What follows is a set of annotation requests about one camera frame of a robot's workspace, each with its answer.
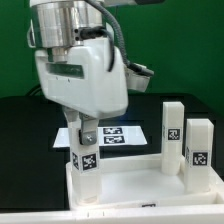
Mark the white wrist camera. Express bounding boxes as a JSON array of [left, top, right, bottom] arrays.
[[125, 63, 154, 92]]

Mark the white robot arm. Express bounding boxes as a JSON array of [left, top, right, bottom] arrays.
[[27, 0, 164, 146]]

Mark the white front obstacle bar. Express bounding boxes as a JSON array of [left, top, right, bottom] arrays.
[[0, 204, 224, 224]]

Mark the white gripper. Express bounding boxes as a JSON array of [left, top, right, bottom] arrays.
[[35, 38, 128, 146]]

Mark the white desk top panel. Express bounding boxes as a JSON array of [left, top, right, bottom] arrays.
[[66, 154, 224, 210]]

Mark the white paper with markers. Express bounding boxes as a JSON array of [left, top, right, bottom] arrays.
[[53, 126, 147, 148]]

